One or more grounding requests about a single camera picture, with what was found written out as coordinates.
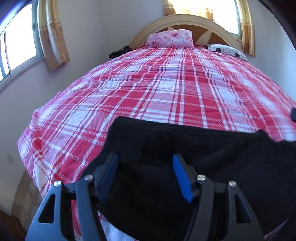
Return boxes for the black pants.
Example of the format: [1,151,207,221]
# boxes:
[87,116,296,241]

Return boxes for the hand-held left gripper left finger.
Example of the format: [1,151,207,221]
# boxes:
[25,153,119,241]

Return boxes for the pink floral pillow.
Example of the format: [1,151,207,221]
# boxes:
[146,30,194,48]

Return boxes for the white spotted pillow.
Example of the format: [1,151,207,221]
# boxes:
[206,44,249,62]

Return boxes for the cream wooden headboard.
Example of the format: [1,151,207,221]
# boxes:
[131,14,243,52]

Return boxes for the window behind headboard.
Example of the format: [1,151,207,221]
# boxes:
[162,0,241,37]

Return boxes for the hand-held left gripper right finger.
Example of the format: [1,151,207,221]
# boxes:
[172,153,265,241]

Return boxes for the beige patterned curtain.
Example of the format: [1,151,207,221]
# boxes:
[162,0,214,21]
[239,0,256,56]
[38,0,70,71]

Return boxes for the side window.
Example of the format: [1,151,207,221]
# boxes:
[0,2,45,86]

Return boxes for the black bundle beside bed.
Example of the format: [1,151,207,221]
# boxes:
[109,46,133,58]

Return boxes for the red plaid bed sheet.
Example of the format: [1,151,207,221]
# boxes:
[17,45,296,241]

